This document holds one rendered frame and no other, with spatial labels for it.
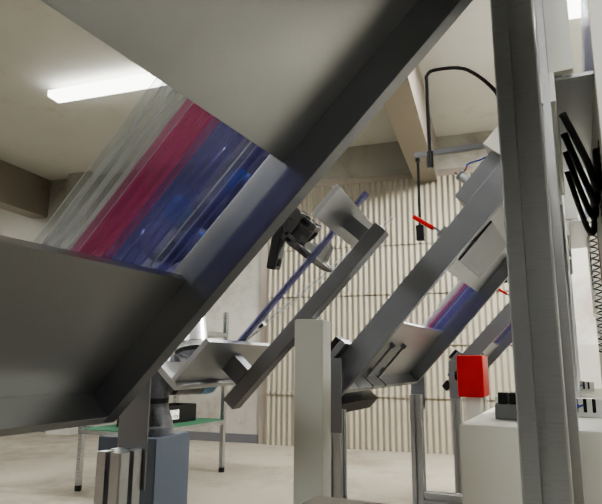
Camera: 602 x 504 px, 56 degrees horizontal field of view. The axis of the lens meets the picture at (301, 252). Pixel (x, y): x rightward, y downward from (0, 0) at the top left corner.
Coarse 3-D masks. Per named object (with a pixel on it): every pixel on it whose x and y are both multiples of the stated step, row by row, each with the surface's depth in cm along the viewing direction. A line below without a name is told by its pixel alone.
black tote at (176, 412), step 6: (174, 408) 369; (180, 408) 374; (186, 408) 380; (192, 408) 386; (174, 414) 368; (180, 414) 374; (186, 414) 379; (192, 414) 385; (174, 420) 368; (180, 420) 373; (186, 420) 379; (192, 420) 385
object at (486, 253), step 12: (492, 216) 145; (492, 228) 137; (504, 228) 162; (480, 240) 137; (492, 240) 145; (504, 240) 154; (468, 252) 136; (480, 252) 144; (492, 252) 153; (504, 252) 181; (456, 264) 150; (468, 264) 143; (480, 264) 152; (492, 264) 180; (456, 276) 158; (468, 276) 168; (480, 276) 161; (480, 288) 191
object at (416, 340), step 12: (408, 324) 155; (396, 336) 154; (408, 336) 164; (420, 336) 174; (432, 336) 186; (384, 348) 153; (396, 348) 163; (408, 348) 173; (420, 348) 185; (372, 360) 153; (384, 360) 162; (396, 360) 172; (408, 360) 184; (372, 372) 161; (384, 372) 171; (396, 372) 183; (408, 372) 196
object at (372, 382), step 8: (360, 376) 154; (368, 376) 160; (376, 376) 165; (384, 376) 171; (392, 376) 178; (400, 376) 185; (408, 376) 193; (352, 384) 143; (360, 384) 148; (368, 384) 153; (376, 384) 158; (384, 384) 164; (392, 384) 170; (400, 384) 179; (408, 384) 188
